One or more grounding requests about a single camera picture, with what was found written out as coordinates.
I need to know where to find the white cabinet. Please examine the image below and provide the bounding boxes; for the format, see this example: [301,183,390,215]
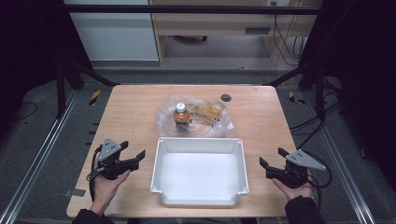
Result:
[63,0,160,63]

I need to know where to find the black horizontal frame bar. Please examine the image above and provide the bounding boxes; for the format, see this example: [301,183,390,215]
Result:
[64,4,321,16]

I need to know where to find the person's left hand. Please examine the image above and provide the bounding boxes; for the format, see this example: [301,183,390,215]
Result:
[90,169,132,217]

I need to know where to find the black floor cables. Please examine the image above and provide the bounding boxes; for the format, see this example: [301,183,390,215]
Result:
[289,102,343,151]

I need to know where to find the orange bottle with white cap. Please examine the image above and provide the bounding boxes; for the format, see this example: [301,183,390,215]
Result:
[173,102,191,133]

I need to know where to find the aluminium floor rail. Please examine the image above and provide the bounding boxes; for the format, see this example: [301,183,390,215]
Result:
[303,91,378,224]
[0,89,80,224]

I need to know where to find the thin black floor cable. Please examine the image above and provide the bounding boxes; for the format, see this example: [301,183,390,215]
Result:
[11,101,38,122]

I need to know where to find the grey tape patch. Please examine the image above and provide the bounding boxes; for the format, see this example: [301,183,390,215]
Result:
[63,188,87,198]

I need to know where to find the black hanging cables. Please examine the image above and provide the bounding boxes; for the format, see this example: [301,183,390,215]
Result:
[272,13,308,67]

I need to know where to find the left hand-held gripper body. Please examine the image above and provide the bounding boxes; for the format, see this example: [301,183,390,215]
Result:
[92,137,140,181]

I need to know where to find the yellow and black tape piece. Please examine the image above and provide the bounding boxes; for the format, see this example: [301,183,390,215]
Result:
[288,91,306,105]
[89,90,103,106]

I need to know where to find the clear plastic bag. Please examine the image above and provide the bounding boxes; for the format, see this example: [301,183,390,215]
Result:
[154,94,235,139]

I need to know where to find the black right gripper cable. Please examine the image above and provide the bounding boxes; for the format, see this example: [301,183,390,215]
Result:
[303,151,332,189]

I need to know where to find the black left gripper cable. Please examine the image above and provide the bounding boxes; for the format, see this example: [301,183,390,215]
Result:
[88,145,105,201]

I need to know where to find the white plastic bin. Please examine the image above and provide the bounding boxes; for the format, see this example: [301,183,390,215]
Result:
[149,136,250,208]

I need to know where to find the person's right hand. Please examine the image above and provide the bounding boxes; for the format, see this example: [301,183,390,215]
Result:
[271,174,314,202]

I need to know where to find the black metal stand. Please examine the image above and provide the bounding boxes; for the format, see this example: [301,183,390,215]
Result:
[55,58,121,119]
[264,57,327,122]

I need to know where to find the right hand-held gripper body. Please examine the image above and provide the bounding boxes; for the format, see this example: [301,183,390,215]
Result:
[265,148,327,189]

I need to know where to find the yellow snack packet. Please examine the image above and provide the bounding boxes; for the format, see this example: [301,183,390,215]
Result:
[195,104,223,119]

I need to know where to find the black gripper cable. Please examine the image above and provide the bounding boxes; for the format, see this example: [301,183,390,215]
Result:
[303,151,332,189]
[88,145,105,201]

